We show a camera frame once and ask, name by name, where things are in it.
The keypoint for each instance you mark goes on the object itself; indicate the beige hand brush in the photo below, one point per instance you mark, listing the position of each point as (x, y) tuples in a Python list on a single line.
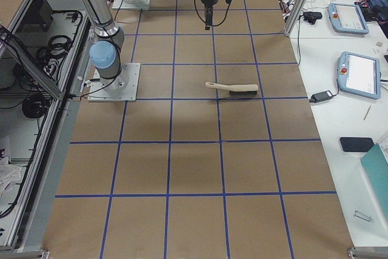
[(235, 89)]

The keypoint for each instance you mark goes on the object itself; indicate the far blue teach pendant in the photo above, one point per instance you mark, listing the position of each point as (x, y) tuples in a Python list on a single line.
[(347, 18)]

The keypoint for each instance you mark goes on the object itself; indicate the black power adapter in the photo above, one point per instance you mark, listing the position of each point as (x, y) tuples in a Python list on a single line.
[(321, 96)]

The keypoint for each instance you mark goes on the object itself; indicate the black smartphone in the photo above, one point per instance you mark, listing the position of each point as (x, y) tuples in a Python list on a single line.
[(356, 144)]

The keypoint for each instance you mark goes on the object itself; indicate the near blue teach pendant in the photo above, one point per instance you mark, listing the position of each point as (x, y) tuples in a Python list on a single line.
[(359, 75)]

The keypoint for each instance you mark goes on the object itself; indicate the teal notebook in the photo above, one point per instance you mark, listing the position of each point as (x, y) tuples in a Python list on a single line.
[(375, 165)]

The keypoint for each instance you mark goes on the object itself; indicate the blue teach pendant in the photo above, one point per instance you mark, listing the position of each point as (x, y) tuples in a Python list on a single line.
[(359, 75), (347, 18)]

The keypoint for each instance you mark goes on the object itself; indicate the black webcam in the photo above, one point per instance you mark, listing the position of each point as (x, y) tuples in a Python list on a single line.
[(312, 17)]

